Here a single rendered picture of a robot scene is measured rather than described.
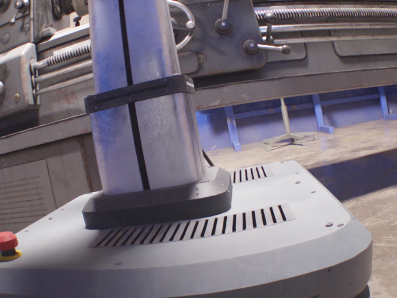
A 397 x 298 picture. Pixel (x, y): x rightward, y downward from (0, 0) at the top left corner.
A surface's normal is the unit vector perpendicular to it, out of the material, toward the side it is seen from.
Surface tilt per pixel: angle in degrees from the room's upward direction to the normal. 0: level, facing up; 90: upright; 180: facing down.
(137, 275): 45
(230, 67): 90
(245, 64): 90
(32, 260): 0
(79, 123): 90
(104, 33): 90
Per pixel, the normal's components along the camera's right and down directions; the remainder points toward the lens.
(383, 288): -0.18, -0.98
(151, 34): -0.09, 0.09
